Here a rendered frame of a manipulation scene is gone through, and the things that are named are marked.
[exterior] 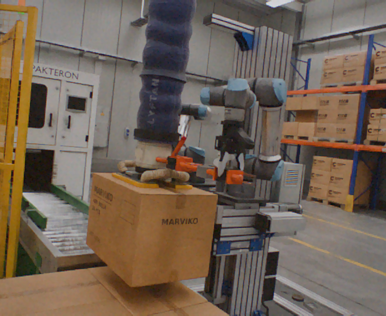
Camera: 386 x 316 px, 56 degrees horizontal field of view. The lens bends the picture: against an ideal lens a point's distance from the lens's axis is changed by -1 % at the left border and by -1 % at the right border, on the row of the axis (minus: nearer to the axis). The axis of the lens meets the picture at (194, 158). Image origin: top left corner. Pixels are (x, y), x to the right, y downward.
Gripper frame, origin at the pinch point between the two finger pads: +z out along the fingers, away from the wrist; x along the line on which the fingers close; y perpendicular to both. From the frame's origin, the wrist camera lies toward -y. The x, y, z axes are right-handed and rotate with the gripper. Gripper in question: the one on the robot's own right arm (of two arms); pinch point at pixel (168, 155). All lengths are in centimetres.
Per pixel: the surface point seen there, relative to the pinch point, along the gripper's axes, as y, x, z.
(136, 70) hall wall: -870, 370, -213
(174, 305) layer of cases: 56, -22, 66
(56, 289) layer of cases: 22, -67, 66
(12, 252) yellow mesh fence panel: -80, -71, 80
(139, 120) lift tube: 31, -36, -17
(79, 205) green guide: -135, -8, 60
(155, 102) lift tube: 38, -33, -26
